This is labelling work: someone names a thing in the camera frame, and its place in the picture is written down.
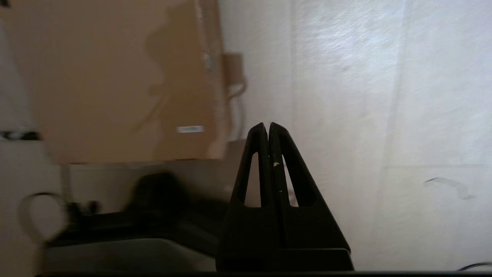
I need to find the thin black cable loop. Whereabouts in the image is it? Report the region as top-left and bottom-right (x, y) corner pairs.
(18, 191), (72, 245)

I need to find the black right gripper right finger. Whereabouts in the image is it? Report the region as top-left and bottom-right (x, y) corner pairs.
(268, 122), (355, 270)

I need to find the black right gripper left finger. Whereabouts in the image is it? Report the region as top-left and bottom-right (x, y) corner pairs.
(216, 122), (279, 270)

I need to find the brown cardboard shoe box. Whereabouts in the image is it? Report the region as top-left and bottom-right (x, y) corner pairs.
(0, 0), (228, 165)

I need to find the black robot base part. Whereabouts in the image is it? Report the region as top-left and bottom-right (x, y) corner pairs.
(50, 172), (231, 255)

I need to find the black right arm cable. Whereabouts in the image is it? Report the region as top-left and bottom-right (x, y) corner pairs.
(457, 261), (492, 272)

